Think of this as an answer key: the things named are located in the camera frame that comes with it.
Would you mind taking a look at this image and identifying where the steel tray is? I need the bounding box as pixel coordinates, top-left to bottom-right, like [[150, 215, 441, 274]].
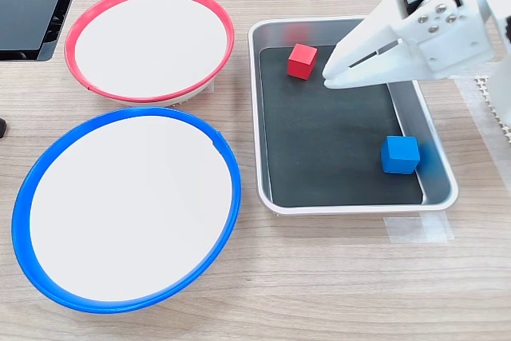
[[247, 16, 459, 216]]

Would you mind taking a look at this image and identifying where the clear tape strip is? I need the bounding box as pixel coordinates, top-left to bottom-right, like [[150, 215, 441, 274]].
[[383, 216, 455, 244]]

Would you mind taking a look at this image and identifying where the small red cube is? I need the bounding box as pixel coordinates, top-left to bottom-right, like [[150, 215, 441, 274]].
[[287, 42, 319, 81]]

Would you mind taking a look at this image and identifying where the clear tape sheet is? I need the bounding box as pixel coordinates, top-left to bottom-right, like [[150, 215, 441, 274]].
[[454, 75, 511, 192]]

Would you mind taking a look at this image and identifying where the black tray mat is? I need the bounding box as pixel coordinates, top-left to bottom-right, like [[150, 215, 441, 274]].
[[258, 45, 424, 208]]

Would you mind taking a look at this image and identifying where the small blue cube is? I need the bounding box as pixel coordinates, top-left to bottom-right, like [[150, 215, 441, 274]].
[[380, 135, 421, 175]]

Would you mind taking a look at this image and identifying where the black flat device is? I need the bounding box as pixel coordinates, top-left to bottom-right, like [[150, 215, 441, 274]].
[[0, 0, 87, 62]]

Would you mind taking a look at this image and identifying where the pale perforated base plate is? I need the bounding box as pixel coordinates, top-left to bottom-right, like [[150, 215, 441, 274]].
[[473, 73, 511, 145]]

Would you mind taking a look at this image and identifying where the red-rimmed white plate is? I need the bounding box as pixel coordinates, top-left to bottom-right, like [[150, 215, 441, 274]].
[[64, 0, 236, 107]]

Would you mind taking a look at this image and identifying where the blue-rimmed white plate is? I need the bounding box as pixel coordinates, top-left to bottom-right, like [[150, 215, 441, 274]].
[[10, 106, 243, 315]]

